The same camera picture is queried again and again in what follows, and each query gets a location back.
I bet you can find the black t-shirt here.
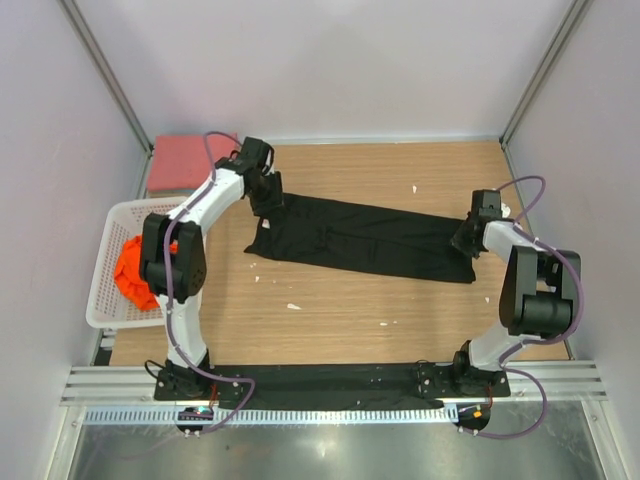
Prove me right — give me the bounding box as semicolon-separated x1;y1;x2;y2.
245;193;476;284

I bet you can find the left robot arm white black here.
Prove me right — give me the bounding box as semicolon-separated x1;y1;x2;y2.
139;132;284;400

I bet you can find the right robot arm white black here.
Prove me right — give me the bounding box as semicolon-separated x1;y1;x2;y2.
450;189;581;396

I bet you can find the folded pink t-shirt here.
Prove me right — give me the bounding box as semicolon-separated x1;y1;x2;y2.
146;133;239;196

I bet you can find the orange t-shirt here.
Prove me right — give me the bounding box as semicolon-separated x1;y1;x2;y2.
113;235;159;311

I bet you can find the white plastic basket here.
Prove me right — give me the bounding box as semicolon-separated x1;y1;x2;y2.
86;197;186;330

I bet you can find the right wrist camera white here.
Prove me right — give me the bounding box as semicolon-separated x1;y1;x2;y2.
501;202;511;219

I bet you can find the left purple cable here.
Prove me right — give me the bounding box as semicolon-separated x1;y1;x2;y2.
74;130;257;461

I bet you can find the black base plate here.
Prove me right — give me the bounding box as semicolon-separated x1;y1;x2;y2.
154;360;511;411

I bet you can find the white slotted cable duct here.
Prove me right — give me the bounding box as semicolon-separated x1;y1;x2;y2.
84;404;458;426

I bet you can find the aluminium frame rail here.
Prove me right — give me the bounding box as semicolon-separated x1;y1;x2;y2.
59;363;171;407

